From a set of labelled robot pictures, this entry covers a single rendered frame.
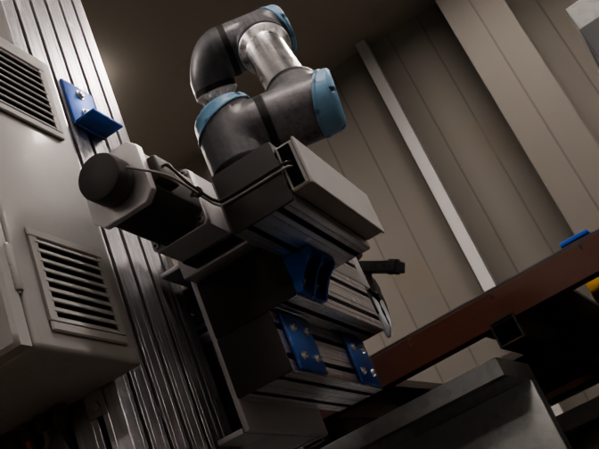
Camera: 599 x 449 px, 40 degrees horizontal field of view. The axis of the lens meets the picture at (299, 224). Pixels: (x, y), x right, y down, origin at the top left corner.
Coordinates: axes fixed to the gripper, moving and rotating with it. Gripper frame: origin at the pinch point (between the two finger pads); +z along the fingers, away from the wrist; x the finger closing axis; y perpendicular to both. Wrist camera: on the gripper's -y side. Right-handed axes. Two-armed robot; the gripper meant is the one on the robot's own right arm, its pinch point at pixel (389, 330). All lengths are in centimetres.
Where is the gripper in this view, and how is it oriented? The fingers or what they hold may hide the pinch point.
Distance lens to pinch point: 180.5
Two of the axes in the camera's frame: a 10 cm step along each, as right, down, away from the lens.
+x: -4.8, -2.0, -8.6
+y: -8.0, 5.0, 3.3
